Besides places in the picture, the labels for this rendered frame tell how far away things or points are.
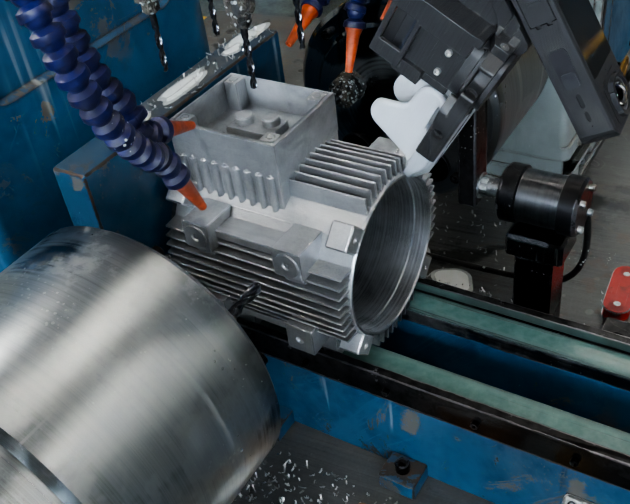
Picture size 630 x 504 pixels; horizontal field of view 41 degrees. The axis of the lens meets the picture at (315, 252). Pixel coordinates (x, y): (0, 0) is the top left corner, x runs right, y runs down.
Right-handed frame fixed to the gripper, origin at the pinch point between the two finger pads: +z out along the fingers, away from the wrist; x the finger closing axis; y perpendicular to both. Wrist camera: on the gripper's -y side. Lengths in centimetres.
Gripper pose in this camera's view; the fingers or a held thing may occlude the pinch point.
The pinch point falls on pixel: (424, 168)
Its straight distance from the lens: 63.0
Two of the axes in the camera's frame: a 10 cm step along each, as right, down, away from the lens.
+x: -5.2, 5.8, -6.3
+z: -3.3, 5.4, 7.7
